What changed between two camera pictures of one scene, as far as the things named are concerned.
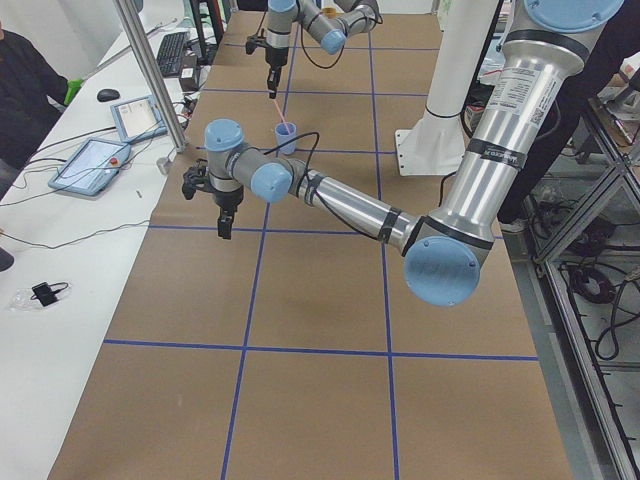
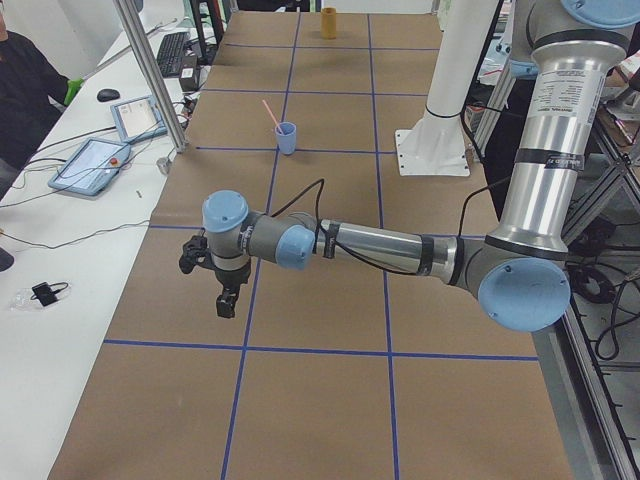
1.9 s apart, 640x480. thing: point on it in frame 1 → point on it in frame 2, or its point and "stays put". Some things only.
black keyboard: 171,53 stays put
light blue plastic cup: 286,131 stays put
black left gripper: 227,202 → 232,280
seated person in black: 32,92 stays put
